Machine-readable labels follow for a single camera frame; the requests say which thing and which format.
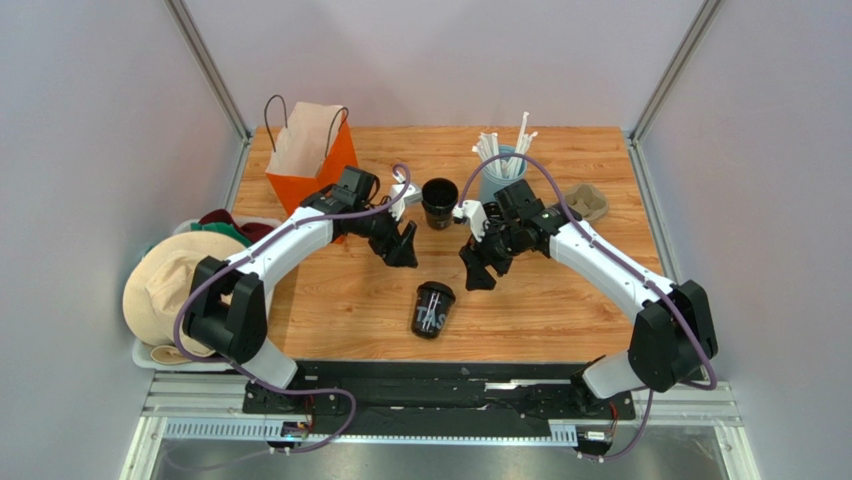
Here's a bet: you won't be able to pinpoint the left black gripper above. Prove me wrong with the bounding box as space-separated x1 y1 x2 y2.
351 197 417 269

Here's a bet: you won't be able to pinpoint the single brown plastic cup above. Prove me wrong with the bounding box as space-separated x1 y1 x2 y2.
411 298 454 340

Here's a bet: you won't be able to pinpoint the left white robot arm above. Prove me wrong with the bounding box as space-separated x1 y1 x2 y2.
173 163 422 394

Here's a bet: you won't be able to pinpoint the beige hat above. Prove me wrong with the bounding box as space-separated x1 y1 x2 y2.
122 231 245 365

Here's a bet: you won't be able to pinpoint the orange paper bag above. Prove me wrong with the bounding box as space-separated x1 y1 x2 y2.
265 102 358 215

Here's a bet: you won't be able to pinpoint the green cloth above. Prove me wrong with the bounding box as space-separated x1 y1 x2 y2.
189 222 254 247

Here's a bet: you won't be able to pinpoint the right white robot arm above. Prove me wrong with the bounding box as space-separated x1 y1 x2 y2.
452 180 718 405

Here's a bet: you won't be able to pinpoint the bottom pulp cup carrier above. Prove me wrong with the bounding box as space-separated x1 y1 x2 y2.
563 183 609 223

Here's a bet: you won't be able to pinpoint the light blue straw holder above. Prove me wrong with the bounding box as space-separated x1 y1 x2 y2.
477 157 527 203

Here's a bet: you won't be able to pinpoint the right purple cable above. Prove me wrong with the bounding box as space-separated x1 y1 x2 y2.
459 152 719 462

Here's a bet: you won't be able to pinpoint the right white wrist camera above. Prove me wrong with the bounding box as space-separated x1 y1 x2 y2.
452 200 488 242

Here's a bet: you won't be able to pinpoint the single black cup lid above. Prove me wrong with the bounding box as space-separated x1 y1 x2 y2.
417 281 456 305

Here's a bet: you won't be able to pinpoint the white plastic tray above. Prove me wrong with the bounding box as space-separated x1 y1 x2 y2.
122 209 281 373

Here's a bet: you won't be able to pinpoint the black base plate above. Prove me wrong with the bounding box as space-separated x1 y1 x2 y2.
242 360 637 438

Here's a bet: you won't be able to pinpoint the dark red cloth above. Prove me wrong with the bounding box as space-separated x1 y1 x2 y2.
197 209 275 243

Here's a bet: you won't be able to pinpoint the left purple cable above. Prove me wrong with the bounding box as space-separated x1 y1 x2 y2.
172 163 413 394

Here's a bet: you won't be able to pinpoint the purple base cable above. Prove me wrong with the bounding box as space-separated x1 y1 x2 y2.
269 387 358 455

